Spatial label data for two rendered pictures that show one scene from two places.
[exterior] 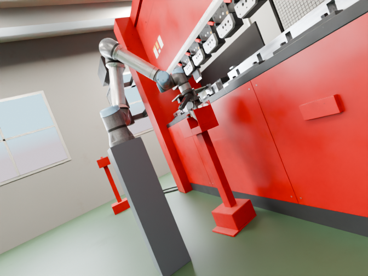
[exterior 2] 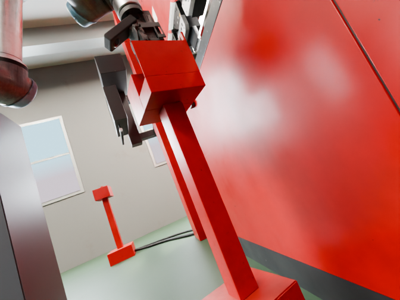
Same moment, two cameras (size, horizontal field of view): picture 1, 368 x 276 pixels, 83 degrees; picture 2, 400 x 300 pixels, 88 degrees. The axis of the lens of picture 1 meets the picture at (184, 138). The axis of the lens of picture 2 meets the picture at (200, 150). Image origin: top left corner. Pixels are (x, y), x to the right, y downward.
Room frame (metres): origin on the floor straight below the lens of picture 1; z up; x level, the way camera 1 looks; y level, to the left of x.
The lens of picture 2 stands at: (0.83, -0.22, 0.41)
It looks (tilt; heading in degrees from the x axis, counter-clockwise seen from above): 9 degrees up; 6
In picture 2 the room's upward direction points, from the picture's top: 22 degrees counter-clockwise
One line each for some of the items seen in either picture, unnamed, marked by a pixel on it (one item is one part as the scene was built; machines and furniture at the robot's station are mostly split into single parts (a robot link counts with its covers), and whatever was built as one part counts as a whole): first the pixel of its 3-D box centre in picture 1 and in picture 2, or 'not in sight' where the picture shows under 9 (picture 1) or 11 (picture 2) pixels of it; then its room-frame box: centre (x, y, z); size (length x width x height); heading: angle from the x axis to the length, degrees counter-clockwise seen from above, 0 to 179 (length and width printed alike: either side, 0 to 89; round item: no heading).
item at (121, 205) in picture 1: (112, 183); (112, 221); (3.01, 1.21, 0.41); 0.25 x 0.20 x 0.83; 112
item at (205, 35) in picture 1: (212, 38); not in sight; (1.51, -0.46, 1.26); 0.15 x 0.09 x 0.17; 22
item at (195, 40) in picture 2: (197, 75); (195, 40); (1.85, -0.32, 1.13); 0.10 x 0.02 x 0.10; 22
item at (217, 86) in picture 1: (208, 95); not in sight; (1.80, -0.34, 0.92); 0.39 x 0.06 x 0.10; 22
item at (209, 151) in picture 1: (216, 168); (203, 193); (1.41, -0.13, 0.39); 0.06 x 0.06 x 0.54; 35
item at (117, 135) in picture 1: (120, 135); not in sight; (1.23, 0.34, 0.82); 0.15 x 0.15 x 0.10
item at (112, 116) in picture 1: (113, 117); not in sight; (1.23, 0.34, 0.94); 0.13 x 0.12 x 0.14; 179
